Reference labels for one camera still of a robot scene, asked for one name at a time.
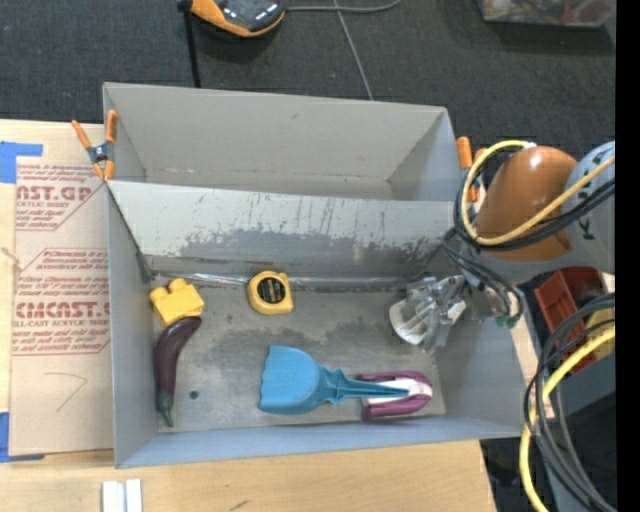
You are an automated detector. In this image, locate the purple and white clip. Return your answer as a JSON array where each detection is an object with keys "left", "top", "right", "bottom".
[{"left": 354, "top": 370, "right": 434, "bottom": 422}]

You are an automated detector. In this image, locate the blue plastic scraper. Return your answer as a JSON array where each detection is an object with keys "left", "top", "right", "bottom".
[{"left": 258, "top": 344, "right": 409, "bottom": 416}]

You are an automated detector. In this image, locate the clear plastic cup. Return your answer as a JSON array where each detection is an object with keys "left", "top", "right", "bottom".
[{"left": 388, "top": 298, "right": 430, "bottom": 347}]

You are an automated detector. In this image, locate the brown cardboard board red print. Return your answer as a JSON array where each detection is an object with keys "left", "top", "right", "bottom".
[{"left": 0, "top": 118, "right": 116, "bottom": 464}]

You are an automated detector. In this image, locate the grey metal bin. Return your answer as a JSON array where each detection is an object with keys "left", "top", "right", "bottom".
[{"left": 102, "top": 82, "right": 529, "bottom": 470}]

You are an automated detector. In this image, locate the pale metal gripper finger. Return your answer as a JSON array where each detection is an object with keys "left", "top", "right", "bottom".
[
  {"left": 407, "top": 274, "right": 469, "bottom": 307},
  {"left": 420, "top": 304, "right": 470, "bottom": 354}
]

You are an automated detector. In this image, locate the yellow toy brick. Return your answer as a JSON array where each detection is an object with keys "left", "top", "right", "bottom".
[{"left": 148, "top": 277, "right": 206, "bottom": 329}]

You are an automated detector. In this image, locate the yellow tape measure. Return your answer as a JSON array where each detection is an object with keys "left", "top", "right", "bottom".
[{"left": 246, "top": 270, "right": 295, "bottom": 316}]

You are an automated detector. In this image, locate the purple toy eggplant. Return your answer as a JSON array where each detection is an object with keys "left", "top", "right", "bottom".
[{"left": 152, "top": 315, "right": 204, "bottom": 429}]

